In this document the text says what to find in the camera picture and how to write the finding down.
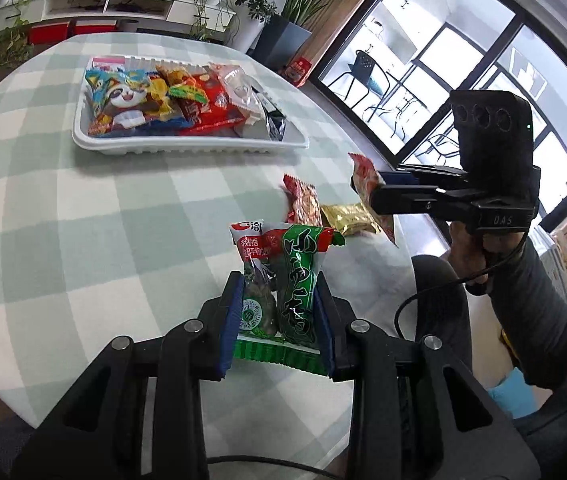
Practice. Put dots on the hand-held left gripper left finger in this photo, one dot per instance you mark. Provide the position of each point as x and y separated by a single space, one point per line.
231 320

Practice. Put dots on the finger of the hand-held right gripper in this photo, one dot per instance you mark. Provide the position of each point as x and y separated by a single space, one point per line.
398 178
403 200

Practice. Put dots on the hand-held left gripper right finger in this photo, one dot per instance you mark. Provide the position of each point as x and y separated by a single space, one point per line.
324 330

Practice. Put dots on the small red snack packet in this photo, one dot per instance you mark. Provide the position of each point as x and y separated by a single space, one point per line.
363 177

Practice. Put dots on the green snack packet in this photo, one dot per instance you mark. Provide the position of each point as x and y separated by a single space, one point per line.
298 270

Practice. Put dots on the clear red-topped snack packet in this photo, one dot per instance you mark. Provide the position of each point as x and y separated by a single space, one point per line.
251 245

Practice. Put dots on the black snack packet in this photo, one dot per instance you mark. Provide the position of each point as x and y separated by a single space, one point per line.
276 122

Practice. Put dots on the white plastic tray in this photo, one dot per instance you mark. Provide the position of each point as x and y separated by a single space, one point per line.
188 144

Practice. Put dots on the clear monkey print snack packet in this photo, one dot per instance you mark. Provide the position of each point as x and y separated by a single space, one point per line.
238 85

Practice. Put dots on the large red snack packet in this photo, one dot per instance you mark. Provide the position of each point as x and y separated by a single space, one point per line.
213 110

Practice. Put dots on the orange snack packet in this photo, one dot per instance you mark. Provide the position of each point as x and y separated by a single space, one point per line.
178 80

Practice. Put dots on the blue panda snack packet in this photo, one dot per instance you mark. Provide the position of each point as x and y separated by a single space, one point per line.
123 95

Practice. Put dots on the pink cartoon snack packet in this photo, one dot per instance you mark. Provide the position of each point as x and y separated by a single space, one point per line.
108 64

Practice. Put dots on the person's right forearm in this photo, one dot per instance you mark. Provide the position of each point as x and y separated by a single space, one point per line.
538 310

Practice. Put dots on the person's right hand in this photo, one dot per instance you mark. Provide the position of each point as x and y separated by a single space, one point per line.
466 255

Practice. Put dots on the black balcony chair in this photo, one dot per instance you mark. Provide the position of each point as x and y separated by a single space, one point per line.
363 67
443 145

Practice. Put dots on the gold snack packet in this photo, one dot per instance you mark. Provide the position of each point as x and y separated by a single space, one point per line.
348 217

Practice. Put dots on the black balcony table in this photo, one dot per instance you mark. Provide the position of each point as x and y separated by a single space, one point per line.
398 102

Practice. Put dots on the red patterned snack packet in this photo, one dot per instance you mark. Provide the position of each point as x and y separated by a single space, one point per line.
303 202

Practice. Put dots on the dark grey chair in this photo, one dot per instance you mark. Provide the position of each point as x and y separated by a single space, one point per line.
443 330

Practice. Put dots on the small red gift box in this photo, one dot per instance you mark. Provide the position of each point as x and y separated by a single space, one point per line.
297 71

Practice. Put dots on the green checked tablecloth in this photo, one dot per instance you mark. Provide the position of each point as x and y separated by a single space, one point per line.
88 235

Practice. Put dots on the tall plant in dark planter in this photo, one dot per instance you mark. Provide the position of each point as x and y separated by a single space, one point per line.
283 40

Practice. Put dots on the leafy plant in white pot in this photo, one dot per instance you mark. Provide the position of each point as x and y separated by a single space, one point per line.
253 15

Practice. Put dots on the white low cabinet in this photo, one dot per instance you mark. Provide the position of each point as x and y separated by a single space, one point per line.
183 10

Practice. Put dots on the red storage box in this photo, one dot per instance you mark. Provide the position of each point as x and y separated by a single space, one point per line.
48 34
93 27

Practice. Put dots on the black window frame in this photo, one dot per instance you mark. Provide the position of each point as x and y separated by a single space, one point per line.
463 42

